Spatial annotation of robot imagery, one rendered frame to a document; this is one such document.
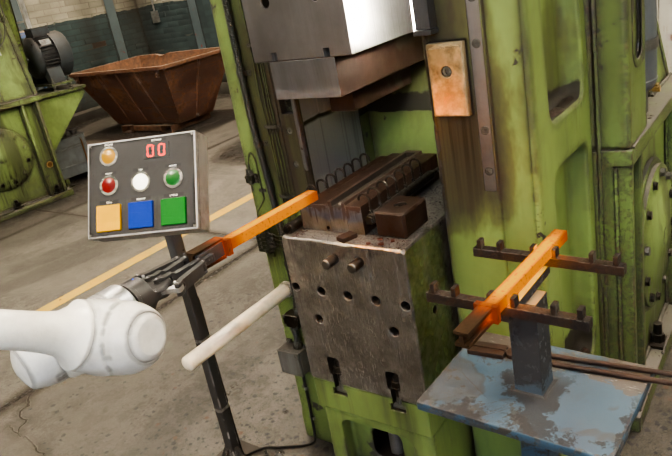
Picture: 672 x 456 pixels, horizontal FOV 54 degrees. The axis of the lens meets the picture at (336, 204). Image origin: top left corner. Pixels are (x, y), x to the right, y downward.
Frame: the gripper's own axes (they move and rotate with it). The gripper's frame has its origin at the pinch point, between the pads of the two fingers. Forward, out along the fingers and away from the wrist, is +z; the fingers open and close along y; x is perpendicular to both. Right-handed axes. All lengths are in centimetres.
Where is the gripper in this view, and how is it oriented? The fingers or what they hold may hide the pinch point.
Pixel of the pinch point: (207, 254)
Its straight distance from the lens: 135.8
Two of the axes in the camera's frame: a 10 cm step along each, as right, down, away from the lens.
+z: 5.6, -3.8, 7.3
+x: -1.8, -9.2, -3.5
